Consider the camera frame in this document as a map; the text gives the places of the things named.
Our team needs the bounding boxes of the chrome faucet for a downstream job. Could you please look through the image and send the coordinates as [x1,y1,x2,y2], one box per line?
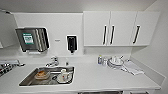
[44,55,60,68]

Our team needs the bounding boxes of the grey utensil handle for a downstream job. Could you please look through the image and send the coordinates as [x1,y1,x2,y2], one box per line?
[119,54,125,61]

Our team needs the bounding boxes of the steel paper towel dispenser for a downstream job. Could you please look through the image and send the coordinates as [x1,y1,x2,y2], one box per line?
[14,27,50,55]

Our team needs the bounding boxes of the black cabinet door handle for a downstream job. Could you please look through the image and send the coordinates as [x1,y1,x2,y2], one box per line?
[101,24,108,46]
[109,24,116,46]
[132,24,141,45]

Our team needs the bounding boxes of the stack of white plates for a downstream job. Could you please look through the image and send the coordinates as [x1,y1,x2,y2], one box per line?
[107,57,129,70]

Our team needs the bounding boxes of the container with orange sponge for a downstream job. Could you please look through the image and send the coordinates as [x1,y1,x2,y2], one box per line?
[34,69,50,80]

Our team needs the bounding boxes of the stainless steel sink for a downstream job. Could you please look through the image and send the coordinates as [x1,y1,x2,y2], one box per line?
[18,65,76,88]

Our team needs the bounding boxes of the white cups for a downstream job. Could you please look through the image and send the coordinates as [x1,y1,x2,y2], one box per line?
[110,54,125,65]

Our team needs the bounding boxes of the small wall label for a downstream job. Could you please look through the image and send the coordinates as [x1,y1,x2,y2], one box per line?
[54,39,62,43]

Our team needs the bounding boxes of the white plate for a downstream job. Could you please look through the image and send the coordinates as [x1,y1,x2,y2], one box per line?
[54,71,74,84]

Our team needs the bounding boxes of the black soap dispenser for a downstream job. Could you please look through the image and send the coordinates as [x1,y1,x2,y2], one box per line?
[65,34,78,54]

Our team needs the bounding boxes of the blue dish soap bottle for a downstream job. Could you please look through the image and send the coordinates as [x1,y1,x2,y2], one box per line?
[97,54,103,66]

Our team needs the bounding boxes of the small white bottle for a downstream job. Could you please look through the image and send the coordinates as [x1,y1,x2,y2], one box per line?
[102,57,108,66]

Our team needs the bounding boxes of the white mug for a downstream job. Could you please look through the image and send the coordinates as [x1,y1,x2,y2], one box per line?
[59,68,69,81]

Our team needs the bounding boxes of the small chrome sink pump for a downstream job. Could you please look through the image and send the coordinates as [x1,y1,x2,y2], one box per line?
[64,58,70,67]

